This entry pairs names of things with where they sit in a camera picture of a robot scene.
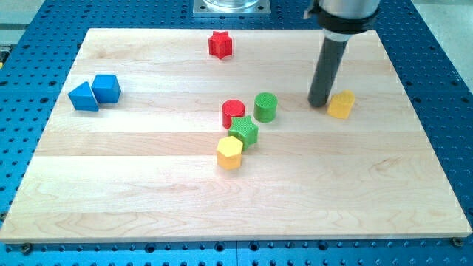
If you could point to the green cylinder block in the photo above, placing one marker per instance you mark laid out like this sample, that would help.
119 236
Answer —
265 105

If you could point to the blue perforated table plate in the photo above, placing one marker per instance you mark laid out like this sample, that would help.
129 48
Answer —
416 44

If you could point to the yellow heart block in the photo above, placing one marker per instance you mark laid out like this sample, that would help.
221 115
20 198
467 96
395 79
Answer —
341 104

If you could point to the blue cube block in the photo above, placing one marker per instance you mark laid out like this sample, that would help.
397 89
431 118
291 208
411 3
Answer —
106 88

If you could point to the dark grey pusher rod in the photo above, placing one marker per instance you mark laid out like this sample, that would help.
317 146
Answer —
324 76

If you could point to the yellow hexagon block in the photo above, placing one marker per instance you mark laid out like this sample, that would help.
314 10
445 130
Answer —
229 153

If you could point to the wooden board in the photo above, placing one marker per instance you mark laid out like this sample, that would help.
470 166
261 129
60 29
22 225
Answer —
145 169

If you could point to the blue triangle block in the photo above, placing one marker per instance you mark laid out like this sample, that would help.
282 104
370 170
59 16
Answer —
83 99

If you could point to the green star block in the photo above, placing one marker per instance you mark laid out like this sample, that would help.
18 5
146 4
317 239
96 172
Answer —
245 130

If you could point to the red star block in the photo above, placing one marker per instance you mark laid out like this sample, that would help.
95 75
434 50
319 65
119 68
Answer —
220 44

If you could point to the red cylinder block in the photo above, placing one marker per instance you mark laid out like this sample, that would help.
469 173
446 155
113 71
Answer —
231 108

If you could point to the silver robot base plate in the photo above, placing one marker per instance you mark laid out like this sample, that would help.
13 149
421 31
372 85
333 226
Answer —
231 7

